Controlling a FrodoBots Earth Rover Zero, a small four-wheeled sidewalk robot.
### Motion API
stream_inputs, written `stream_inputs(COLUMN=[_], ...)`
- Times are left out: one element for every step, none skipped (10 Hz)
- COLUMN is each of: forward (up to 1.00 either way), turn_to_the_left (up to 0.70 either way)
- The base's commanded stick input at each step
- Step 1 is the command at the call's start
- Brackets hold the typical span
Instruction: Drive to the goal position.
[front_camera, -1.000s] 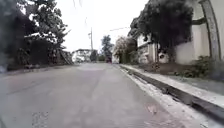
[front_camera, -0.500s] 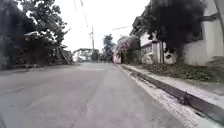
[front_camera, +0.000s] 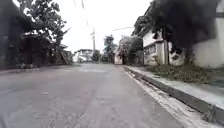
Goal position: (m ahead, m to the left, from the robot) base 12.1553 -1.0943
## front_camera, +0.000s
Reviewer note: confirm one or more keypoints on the pale building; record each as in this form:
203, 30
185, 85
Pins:
118, 60

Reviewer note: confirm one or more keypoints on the utility pole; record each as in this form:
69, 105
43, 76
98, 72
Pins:
94, 41

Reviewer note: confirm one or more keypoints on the white house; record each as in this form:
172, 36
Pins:
151, 50

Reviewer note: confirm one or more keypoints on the grey concrete road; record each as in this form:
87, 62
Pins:
83, 96

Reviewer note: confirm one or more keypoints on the patch of weeds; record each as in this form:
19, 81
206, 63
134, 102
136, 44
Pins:
180, 71

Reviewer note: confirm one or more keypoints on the pale gutter strip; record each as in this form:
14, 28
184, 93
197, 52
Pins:
173, 106

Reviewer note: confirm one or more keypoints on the leafy tree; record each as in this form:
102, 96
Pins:
46, 16

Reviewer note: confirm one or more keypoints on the large dark tree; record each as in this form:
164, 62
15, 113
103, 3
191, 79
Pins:
186, 20

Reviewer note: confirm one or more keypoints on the raised concrete sidewalk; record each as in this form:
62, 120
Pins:
200, 91

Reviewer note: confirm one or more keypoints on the white walled building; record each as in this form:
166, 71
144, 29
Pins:
210, 50

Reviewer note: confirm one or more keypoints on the dark building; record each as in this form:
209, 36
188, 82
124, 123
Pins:
13, 40

